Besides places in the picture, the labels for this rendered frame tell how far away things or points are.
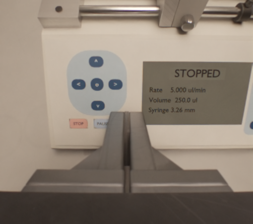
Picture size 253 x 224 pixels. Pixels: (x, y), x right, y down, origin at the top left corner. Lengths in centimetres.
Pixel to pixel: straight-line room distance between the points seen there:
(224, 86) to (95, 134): 12
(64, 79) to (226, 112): 14
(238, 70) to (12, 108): 23
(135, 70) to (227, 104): 9
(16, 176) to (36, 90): 9
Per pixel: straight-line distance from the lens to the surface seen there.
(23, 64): 26
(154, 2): 18
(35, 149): 22
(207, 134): 19
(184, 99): 16
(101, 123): 17
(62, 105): 17
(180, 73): 16
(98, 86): 16
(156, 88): 16
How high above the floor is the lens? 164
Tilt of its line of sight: 69 degrees down
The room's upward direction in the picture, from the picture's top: straight up
